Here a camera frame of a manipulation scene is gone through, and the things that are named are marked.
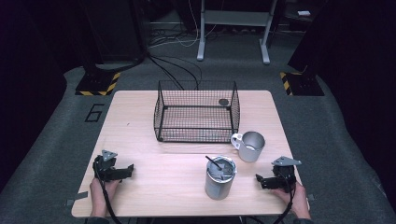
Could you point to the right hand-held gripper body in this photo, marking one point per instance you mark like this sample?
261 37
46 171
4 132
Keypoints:
285 175

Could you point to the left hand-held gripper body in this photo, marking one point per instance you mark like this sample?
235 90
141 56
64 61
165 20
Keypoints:
106 169

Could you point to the silver tumbler with lid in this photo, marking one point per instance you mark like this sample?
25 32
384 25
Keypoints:
218 186

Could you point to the person's left hand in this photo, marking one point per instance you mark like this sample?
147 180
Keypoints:
99 196

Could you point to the person's right hand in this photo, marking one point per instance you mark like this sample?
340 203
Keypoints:
299 200

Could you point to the grey tape strip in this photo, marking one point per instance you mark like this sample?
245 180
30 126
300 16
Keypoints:
76 198
310 197

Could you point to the black striped stand base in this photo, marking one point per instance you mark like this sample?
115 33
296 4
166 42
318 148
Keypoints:
303 84
96 84

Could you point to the dark round table grommet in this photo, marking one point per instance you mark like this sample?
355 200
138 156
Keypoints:
223 102

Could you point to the small white box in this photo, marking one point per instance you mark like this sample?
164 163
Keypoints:
304 13

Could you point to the white metal stand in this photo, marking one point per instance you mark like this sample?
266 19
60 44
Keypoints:
236 18

